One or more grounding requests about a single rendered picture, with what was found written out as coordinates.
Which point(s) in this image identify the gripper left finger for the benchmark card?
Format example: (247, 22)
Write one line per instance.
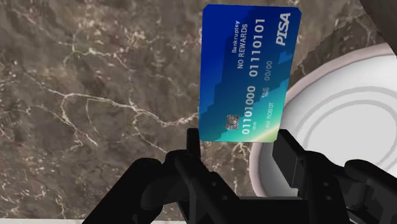
(186, 173)

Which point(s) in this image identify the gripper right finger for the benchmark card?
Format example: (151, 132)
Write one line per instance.
(313, 176)

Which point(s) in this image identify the blue bank card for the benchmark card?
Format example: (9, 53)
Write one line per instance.
(248, 74)

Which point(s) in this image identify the white plate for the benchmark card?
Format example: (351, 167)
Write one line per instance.
(341, 118)

